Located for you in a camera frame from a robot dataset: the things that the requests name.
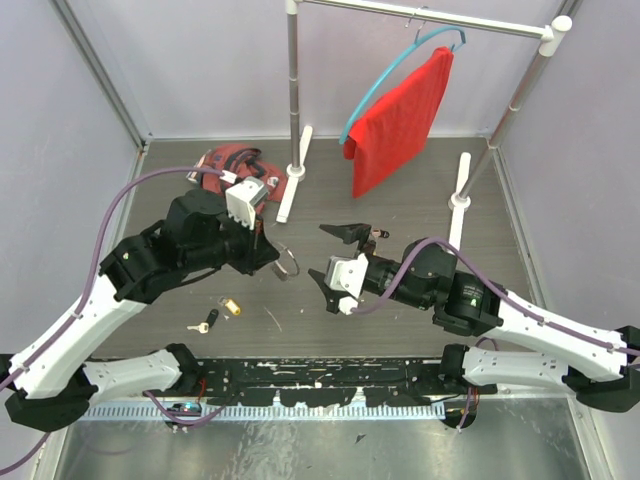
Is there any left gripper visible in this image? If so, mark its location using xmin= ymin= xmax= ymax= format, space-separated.
xmin=184 ymin=207 xmax=281 ymax=276

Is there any metal keyring with keys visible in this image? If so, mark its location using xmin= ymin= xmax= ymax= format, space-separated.
xmin=271 ymin=242 xmax=300 ymax=282

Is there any yellow tag key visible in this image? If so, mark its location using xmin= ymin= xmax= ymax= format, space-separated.
xmin=219 ymin=297 xmax=242 ymax=316

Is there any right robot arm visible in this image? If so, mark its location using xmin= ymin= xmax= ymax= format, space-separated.
xmin=309 ymin=223 xmax=639 ymax=413

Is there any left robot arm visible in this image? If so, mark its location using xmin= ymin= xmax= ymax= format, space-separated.
xmin=1 ymin=179 xmax=279 ymax=433

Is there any brown tag key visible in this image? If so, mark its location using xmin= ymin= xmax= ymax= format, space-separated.
xmin=370 ymin=229 xmax=390 ymax=239

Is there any black tag key left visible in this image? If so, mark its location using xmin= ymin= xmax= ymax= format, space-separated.
xmin=187 ymin=309 xmax=219 ymax=334

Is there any crumpled maroon shirt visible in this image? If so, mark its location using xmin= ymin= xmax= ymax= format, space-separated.
xmin=186 ymin=143 xmax=287 ymax=203

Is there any red cloth on hanger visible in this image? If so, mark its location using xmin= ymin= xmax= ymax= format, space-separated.
xmin=343 ymin=47 xmax=454 ymax=198

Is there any teal clothes hanger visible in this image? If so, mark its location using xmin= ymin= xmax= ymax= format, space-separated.
xmin=339 ymin=21 xmax=467 ymax=145

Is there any white metal clothes rack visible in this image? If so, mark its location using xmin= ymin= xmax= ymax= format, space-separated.
xmin=275 ymin=0 xmax=573 ymax=251

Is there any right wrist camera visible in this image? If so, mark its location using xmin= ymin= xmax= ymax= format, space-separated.
xmin=323 ymin=253 xmax=369 ymax=315

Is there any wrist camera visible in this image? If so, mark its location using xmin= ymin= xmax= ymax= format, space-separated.
xmin=220 ymin=170 xmax=269 ymax=230
xmin=323 ymin=253 xmax=369 ymax=315

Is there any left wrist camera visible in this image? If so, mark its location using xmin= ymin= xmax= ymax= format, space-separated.
xmin=220 ymin=170 xmax=269 ymax=230

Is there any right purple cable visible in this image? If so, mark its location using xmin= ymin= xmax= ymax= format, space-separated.
xmin=349 ymin=236 xmax=640 ymax=359

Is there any purple cable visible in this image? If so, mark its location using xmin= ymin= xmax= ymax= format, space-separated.
xmin=0 ymin=167 xmax=236 ymax=474
xmin=349 ymin=236 xmax=640 ymax=359

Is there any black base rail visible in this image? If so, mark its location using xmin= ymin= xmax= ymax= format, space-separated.
xmin=189 ymin=356 xmax=451 ymax=407

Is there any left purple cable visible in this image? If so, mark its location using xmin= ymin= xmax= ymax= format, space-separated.
xmin=0 ymin=167 xmax=236 ymax=474

